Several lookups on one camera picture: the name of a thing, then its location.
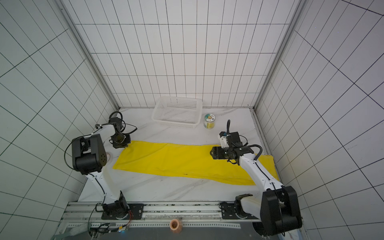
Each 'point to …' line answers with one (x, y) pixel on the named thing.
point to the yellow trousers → (189, 161)
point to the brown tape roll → (175, 226)
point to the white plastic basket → (177, 112)
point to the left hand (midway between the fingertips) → (126, 147)
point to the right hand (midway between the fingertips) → (216, 151)
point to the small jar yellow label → (209, 122)
